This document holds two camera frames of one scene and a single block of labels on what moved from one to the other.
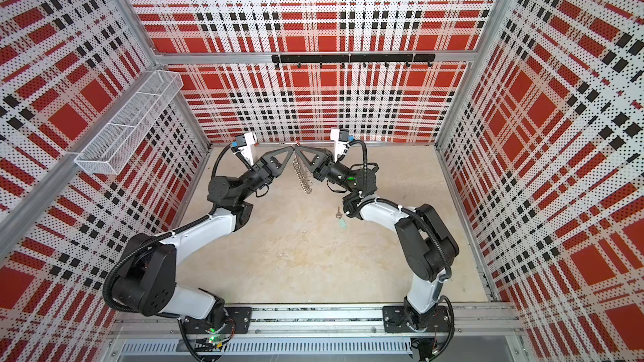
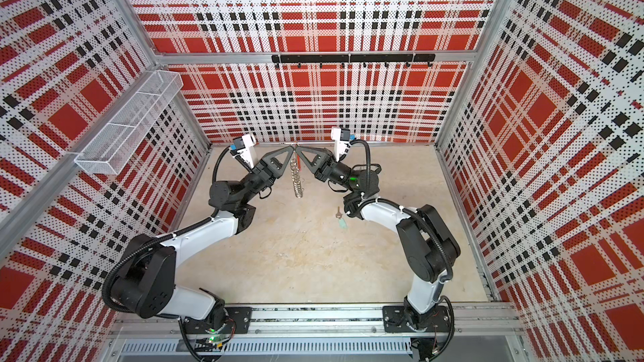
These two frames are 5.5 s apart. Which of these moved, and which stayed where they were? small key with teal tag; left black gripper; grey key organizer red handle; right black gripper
Moved: grey key organizer red handle
Stayed: left black gripper; small key with teal tag; right black gripper
